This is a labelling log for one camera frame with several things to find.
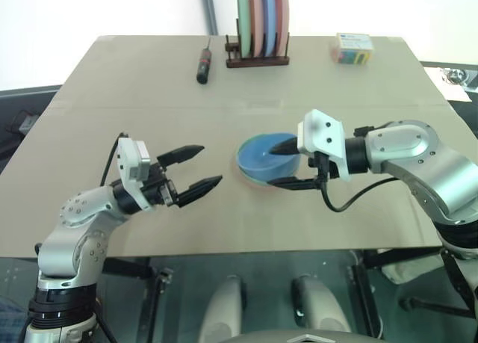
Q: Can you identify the pink plate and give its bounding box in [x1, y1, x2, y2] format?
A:
[247, 0, 266, 58]

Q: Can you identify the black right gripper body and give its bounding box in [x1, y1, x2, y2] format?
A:
[307, 152, 341, 190]

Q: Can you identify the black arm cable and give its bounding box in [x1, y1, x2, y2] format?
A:
[319, 173, 406, 214]
[99, 133, 130, 189]

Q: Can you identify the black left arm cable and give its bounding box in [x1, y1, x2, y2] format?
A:
[99, 133, 130, 189]

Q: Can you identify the shiny metal object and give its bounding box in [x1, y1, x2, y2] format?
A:
[441, 69, 468, 86]

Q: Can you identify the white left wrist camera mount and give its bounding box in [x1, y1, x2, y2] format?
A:
[116, 136, 155, 212]

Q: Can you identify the black and red screwdriver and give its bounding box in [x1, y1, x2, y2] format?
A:
[196, 36, 215, 86]

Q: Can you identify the blue plate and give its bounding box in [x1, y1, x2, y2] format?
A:
[260, 0, 278, 58]

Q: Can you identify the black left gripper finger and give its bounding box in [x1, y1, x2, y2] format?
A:
[156, 144, 205, 169]
[175, 175, 224, 209]

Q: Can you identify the grey vertical post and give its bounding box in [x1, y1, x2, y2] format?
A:
[198, 0, 219, 36]

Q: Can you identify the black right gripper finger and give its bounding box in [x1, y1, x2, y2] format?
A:
[273, 175, 323, 191]
[269, 135, 300, 158]

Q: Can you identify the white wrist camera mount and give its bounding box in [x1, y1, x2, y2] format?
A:
[116, 136, 155, 212]
[297, 109, 353, 182]

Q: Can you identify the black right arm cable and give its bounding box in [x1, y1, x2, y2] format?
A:
[319, 173, 406, 214]

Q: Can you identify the silver right robot leg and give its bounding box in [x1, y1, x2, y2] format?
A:
[290, 274, 353, 343]

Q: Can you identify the silver robot leg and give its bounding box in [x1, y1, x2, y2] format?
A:
[290, 274, 353, 343]
[196, 274, 248, 343]

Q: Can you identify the white paper sheet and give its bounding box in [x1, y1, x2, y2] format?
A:
[423, 66, 478, 102]

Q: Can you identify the dark wooden plate rack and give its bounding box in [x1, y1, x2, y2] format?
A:
[224, 19, 291, 69]

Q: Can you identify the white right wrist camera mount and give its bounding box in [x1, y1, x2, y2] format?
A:
[297, 109, 353, 182]

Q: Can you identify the clear box of coloured items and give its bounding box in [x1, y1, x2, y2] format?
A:
[331, 31, 375, 66]

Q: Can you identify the blue bowl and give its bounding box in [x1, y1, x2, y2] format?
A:
[238, 132, 300, 183]

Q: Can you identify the green plate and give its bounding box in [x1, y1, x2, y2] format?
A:
[235, 0, 252, 58]

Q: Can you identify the silver left robot leg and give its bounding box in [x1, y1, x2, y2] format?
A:
[196, 274, 248, 343]

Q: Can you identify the red plate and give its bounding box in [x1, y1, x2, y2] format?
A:
[273, 0, 291, 56]

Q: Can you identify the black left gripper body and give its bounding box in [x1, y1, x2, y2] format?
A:
[143, 161, 180, 208]

